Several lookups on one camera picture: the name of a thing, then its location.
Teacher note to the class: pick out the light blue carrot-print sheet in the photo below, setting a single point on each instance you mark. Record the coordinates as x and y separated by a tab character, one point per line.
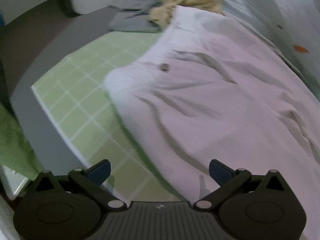
292	25

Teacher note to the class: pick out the white garment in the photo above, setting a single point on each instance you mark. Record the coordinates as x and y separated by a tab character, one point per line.
210	88

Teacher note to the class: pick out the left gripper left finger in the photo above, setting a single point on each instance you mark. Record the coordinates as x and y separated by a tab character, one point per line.
88	183

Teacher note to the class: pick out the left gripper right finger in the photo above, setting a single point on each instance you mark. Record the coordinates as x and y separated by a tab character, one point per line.
230	181

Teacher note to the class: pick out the grey-blue crumpled garment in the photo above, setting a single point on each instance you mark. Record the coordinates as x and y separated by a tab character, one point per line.
133	16

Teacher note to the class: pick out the green grid cutting mat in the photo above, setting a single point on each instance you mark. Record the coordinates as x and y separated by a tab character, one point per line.
73	98

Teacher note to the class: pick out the green cloth at left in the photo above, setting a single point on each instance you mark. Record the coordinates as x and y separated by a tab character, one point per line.
17	153

